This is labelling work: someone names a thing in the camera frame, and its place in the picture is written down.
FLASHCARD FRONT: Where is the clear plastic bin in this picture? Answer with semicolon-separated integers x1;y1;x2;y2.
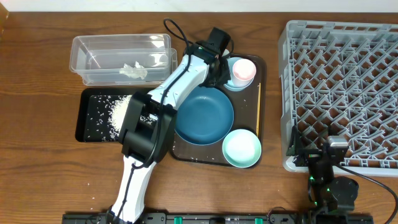
70;34;178;86

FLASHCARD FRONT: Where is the pile of white rice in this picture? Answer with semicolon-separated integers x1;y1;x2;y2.
108;95;131;140

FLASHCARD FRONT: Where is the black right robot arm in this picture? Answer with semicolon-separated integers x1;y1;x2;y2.
286;126;359;224

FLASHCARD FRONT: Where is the grey dishwasher rack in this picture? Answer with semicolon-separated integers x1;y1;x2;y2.
278;20;397;177

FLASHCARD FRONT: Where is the mint green bowl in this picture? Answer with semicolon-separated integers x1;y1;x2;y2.
222;129;262;169

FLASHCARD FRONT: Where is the wooden chopstick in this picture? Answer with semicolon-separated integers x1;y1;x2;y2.
256;82;261;137

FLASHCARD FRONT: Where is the dark blue plate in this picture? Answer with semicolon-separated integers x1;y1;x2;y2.
175;86;234;146

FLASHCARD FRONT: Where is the brown serving tray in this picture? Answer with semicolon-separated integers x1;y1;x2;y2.
169;54;266;167

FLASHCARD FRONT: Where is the pink cup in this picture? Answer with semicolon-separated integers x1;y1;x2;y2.
232;58;257;88

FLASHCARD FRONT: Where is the clear plastic wrap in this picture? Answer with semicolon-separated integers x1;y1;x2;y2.
119;62;148;80

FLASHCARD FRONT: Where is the light blue bowl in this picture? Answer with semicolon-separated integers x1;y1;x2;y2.
224;57;253;91

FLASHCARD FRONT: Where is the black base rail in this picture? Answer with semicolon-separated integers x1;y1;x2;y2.
61;212;374;224

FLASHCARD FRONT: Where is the black tray bin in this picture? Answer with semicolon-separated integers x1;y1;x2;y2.
75;86;150;142

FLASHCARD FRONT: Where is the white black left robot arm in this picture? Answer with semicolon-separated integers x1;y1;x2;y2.
106;27;231;223

